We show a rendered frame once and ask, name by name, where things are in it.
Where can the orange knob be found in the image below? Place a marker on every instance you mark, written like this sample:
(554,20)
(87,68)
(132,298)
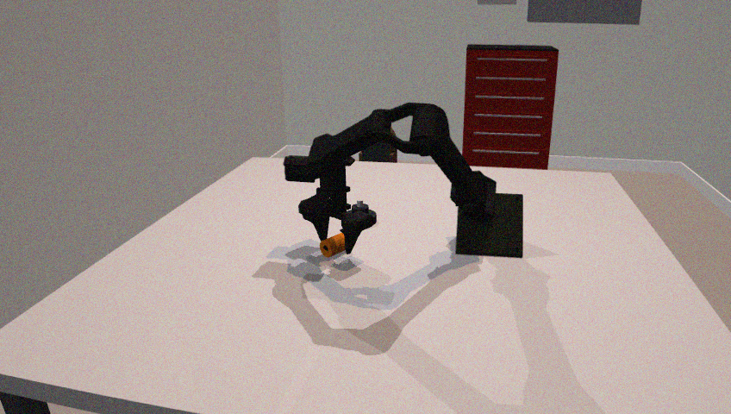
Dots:
(333,245)

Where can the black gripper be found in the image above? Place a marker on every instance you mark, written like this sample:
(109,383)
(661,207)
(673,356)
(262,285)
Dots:
(352,224)

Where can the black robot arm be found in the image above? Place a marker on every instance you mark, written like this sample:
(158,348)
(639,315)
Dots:
(329,155)

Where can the dark grey round pedestal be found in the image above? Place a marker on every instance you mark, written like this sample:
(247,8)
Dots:
(365,208)

